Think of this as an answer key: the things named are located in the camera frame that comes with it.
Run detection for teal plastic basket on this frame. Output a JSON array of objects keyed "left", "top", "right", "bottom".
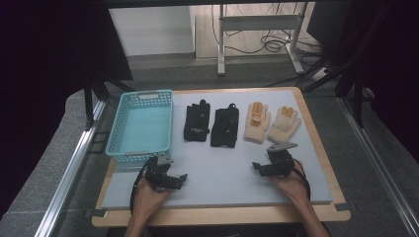
[{"left": 105, "top": 89, "right": 175, "bottom": 167}]

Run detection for aluminium rail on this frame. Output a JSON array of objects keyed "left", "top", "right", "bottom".
[
  {"left": 337, "top": 96, "right": 419, "bottom": 237},
  {"left": 34, "top": 99, "right": 107, "bottom": 237}
]

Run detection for dark curtain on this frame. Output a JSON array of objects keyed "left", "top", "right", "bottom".
[
  {"left": 0, "top": 0, "right": 134, "bottom": 219},
  {"left": 342, "top": 0, "right": 419, "bottom": 164}
]

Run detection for white panel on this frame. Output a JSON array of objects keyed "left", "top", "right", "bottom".
[{"left": 108, "top": 5, "right": 196, "bottom": 57}]

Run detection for black stand legs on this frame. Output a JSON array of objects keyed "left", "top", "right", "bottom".
[
  {"left": 301, "top": 0, "right": 377, "bottom": 129},
  {"left": 82, "top": 73, "right": 135, "bottom": 131}
]

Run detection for black glove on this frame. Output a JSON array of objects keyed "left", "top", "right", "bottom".
[
  {"left": 209, "top": 103, "right": 240, "bottom": 148},
  {"left": 183, "top": 99, "right": 211, "bottom": 143}
]

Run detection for wooden table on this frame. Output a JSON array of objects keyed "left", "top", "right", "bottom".
[{"left": 91, "top": 86, "right": 352, "bottom": 228}]

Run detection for grey foam mat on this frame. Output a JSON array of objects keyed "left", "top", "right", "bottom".
[{"left": 102, "top": 89, "right": 333, "bottom": 210}]

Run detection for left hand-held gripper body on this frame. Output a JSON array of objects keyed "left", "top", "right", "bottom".
[{"left": 143, "top": 152, "right": 180, "bottom": 193}]

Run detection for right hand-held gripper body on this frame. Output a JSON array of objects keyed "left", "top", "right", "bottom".
[{"left": 262, "top": 140, "right": 299, "bottom": 181}]

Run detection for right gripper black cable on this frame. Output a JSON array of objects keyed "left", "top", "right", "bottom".
[{"left": 292, "top": 159, "right": 312, "bottom": 201}]

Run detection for white desk frame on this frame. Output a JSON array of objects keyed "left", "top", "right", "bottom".
[{"left": 216, "top": 3, "right": 306, "bottom": 77}]

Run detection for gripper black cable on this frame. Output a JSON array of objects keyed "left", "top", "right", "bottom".
[
  {"left": 292, "top": 159, "right": 312, "bottom": 201},
  {"left": 129, "top": 157, "right": 156, "bottom": 215}
]

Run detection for cream glove with orange fingers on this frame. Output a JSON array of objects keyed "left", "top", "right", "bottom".
[
  {"left": 243, "top": 101, "right": 272, "bottom": 145},
  {"left": 267, "top": 105, "right": 302, "bottom": 148}
]

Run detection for white power strip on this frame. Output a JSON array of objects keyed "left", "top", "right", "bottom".
[{"left": 310, "top": 66, "right": 330, "bottom": 82}]

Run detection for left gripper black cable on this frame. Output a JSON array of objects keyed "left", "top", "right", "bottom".
[{"left": 129, "top": 157, "right": 156, "bottom": 215}]

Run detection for tangle of black floor cables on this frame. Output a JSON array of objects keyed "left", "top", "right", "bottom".
[{"left": 210, "top": 3, "right": 325, "bottom": 67}]

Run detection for person's right hand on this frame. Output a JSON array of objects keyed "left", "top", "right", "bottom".
[{"left": 270, "top": 160, "right": 312, "bottom": 211}]

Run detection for person's left hand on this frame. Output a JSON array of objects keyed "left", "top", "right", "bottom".
[{"left": 132, "top": 178, "right": 173, "bottom": 216}]

